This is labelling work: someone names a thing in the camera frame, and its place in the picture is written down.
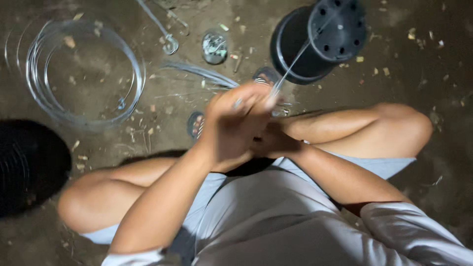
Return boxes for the black plastic flower pot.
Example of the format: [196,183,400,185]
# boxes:
[270,0,369,85]

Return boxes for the person's left leg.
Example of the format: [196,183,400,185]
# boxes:
[57,157,179,235]

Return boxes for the person's left hand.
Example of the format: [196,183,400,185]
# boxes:
[198,82,282,173]

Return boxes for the person's right sandal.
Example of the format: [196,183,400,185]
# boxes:
[252,66,282,87]

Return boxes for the thin steel wire strand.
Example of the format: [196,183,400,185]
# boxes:
[270,15,338,101]

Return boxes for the small round metal tin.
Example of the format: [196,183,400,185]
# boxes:
[202,31,229,66]

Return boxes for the coil of steel wire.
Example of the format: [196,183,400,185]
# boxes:
[4,18,147,131]

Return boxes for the person's sandal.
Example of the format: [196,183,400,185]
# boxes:
[252,66,282,87]
[186,112,206,141]

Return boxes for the person's right leg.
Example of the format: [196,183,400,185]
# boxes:
[281,103,434,160]

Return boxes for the person's right hand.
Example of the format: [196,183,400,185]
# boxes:
[252,122,307,159]

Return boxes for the black mesh basket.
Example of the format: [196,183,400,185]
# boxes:
[0,119,73,219]

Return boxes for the person's left sandal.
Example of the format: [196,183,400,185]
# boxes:
[186,112,206,141]

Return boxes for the light blue shorts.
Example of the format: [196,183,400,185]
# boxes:
[79,151,417,266]

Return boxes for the long bent wire hook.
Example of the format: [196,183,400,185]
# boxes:
[136,0,180,56]

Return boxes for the person's leg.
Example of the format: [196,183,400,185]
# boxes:
[57,157,179,235]
[281,103,434,160]

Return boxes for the bundle of cut wire pieces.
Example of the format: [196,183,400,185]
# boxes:
[160,61,241,90]

